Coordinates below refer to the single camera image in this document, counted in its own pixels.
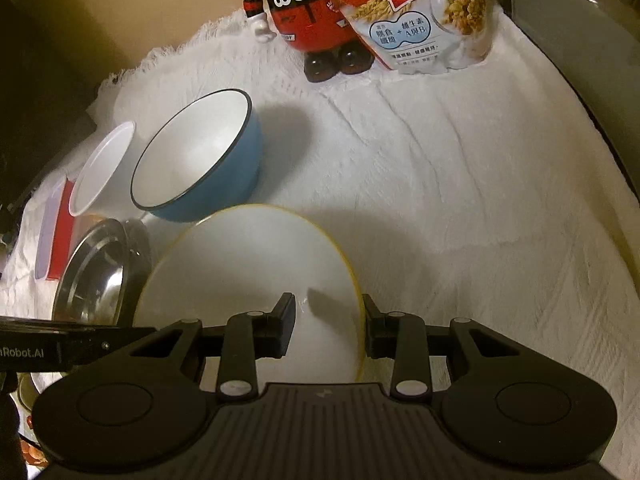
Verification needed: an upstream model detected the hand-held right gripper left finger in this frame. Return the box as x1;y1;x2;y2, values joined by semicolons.
131;292;297;403

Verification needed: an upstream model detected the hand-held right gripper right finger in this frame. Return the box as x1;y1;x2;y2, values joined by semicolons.
361;294;508;403

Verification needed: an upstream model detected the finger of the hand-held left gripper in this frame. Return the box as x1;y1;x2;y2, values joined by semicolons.
107;327;158;361

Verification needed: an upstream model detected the white plate with yellow rim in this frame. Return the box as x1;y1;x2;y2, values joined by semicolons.
132;204;362;386

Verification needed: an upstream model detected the white plastic bowl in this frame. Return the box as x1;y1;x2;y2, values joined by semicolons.
68;120;146;217

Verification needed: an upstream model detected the stainless steel plate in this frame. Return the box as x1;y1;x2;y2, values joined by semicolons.
51;216;152;328

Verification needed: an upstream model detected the red container with clear lid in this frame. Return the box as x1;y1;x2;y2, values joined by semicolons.
34;176;76;281

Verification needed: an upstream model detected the white fringed cloth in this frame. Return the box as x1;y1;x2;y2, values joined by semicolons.
0;10;632;361

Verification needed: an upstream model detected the blue bowl with white inside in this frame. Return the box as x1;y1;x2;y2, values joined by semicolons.
130;88;264;223

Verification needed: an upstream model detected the dark furniture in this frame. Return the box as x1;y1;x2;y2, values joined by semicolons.
0;0;103;206

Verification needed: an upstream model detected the red and black figure toy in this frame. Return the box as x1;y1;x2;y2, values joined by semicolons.
242;0;376;82

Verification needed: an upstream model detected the white and red cereal bag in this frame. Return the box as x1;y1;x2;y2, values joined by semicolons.
345;0;493;77

